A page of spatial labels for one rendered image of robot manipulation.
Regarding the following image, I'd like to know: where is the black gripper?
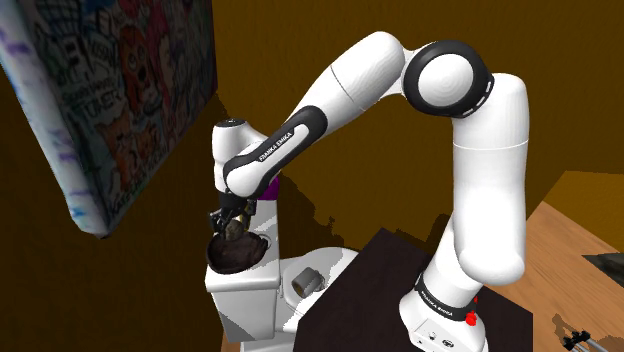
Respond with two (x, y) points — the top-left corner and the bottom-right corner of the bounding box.
(209, 190), (259, 236)

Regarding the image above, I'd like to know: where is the dark brown bowl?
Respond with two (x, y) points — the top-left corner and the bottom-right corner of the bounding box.
(206, 230), (271, 276)

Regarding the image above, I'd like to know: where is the purple object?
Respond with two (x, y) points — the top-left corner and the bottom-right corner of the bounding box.
(260, 176), (282, 202)

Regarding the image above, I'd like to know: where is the grey cup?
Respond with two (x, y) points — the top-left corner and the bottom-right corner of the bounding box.
(290, 266), (326, 300)

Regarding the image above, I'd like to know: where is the grey rod with black clamp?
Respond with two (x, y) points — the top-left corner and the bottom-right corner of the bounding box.
(561, 329), (612, 352)

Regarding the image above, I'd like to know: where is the colourful cartoon wall picture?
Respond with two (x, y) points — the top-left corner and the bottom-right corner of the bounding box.
(0, 0), (219, 240)

